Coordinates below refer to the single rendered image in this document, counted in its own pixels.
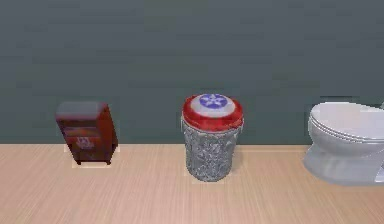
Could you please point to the silver bin with red lid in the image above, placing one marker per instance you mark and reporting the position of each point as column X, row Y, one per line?
column 210, row 146

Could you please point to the dark red box bin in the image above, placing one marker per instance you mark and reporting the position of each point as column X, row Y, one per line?
column 87, row 133

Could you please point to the white toilet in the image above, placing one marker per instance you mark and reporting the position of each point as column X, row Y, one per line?
column 346, row 140

